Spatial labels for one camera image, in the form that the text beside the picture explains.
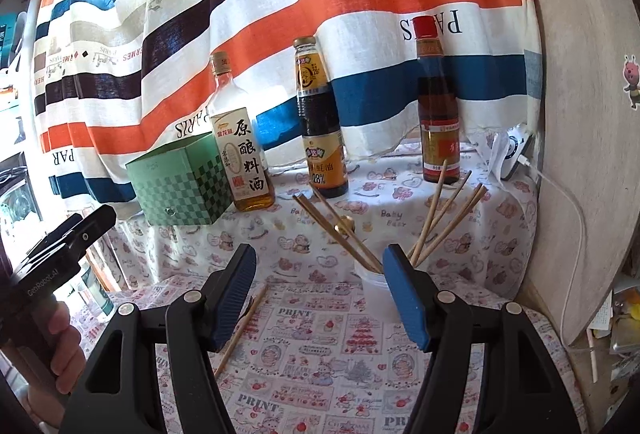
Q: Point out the dark soy sauce bottle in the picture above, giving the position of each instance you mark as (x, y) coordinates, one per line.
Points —
(320, 139)

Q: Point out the person's left hand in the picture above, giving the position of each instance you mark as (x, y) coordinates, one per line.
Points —
(67, 339)

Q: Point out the cartoon sticker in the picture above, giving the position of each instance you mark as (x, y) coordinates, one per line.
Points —
(632, 82)

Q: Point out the bunch of chopsticks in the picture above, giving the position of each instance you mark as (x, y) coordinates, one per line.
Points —
(350, 245)

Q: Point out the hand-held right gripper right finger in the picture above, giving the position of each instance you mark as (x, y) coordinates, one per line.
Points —
(407, 299)

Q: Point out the green checkered box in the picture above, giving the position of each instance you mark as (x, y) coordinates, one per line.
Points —
(170, 184)

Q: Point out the striped cloth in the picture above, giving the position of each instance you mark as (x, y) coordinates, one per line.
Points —
(300, 14)

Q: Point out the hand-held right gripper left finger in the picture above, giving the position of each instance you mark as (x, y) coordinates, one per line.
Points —
(235, 294)

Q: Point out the printed tablecloth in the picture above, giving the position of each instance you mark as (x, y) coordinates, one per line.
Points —
(325, 354)

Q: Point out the bamboo chopstick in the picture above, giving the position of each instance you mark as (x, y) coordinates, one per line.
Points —
(240, 329)

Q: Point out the white charger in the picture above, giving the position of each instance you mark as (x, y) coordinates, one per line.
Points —
(512, 152)

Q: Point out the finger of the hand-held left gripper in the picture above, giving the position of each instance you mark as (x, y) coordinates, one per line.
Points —
(57, 236)
(95, 226)

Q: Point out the clear cooking wine bottle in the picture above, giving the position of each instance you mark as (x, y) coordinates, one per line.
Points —
(242, 164)

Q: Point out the white stick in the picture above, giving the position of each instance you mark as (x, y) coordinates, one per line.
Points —
(592, 356)

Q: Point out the clear plastic cup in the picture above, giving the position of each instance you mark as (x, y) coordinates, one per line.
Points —
(370, 286)

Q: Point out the red cap amber bottle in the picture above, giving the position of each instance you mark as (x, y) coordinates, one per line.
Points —
(437, 114)

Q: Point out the teal box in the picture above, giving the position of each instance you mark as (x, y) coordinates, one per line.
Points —
(9, 39)

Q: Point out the wooden board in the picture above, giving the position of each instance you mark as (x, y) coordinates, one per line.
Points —
(590, 139)

